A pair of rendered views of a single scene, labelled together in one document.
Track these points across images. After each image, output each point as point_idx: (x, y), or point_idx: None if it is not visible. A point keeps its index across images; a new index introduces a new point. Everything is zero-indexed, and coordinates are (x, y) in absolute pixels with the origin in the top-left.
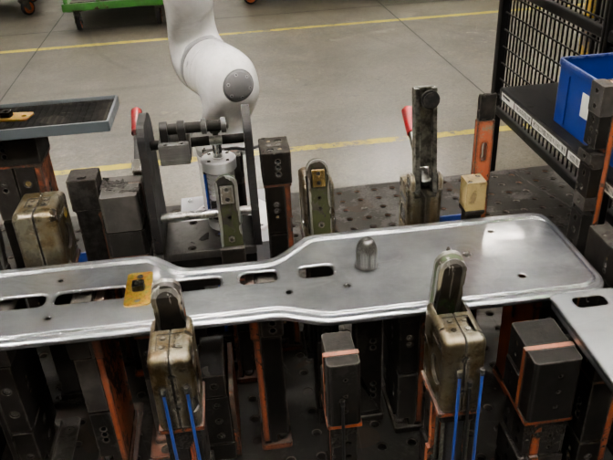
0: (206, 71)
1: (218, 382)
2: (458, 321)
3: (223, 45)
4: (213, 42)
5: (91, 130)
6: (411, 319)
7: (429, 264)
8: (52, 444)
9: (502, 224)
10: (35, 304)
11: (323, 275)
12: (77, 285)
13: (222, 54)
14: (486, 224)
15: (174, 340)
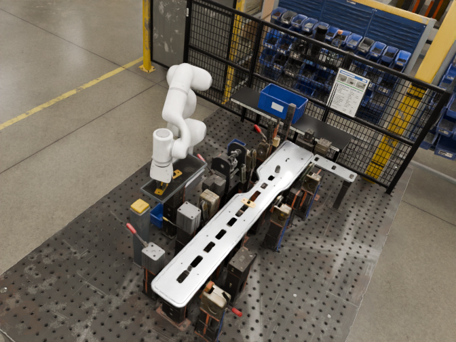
0: (198, 131)
1: (262, 214)
2: (315, 176)
3: (193, 120)
4: (188, 120)
5: (203, 167)
6: None
7: (286, 164)
8: None
9: (283, 146)
10: (174, 228)
11: (248, 177)
12: (235, 210)
13: (199, 125)
14: (281, 148)
15: (285, 207)
